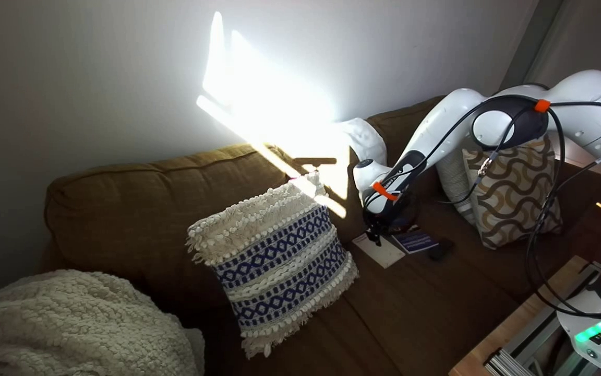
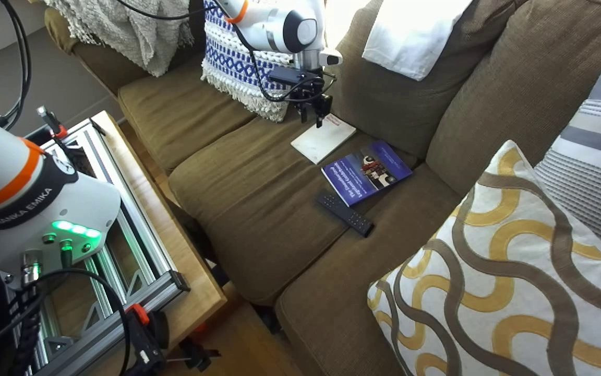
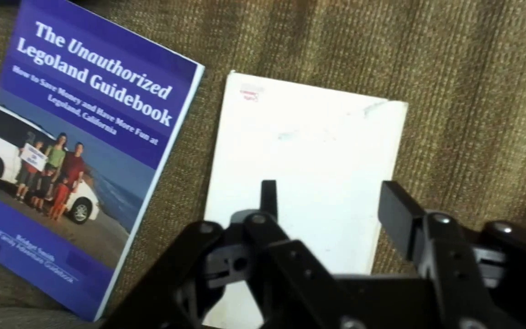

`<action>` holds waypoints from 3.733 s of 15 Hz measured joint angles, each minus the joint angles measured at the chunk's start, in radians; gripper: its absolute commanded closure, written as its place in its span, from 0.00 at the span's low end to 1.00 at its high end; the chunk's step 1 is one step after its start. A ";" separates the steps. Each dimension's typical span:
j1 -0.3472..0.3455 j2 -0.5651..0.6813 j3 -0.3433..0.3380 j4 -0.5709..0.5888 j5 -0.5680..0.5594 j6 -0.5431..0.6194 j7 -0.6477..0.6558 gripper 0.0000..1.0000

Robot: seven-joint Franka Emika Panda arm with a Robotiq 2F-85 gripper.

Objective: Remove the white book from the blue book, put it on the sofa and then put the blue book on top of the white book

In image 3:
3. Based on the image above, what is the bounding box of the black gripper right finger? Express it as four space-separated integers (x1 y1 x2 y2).
376 178 526 329

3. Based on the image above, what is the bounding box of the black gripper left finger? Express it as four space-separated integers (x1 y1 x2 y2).
100 178 343 329

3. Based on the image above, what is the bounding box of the white book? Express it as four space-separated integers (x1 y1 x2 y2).
201 69 411 329

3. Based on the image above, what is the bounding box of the blue guidebook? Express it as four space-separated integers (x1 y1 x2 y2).
0 0 206 323

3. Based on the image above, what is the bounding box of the brown fabric sofa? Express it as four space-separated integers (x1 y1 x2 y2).
0 0 526 329

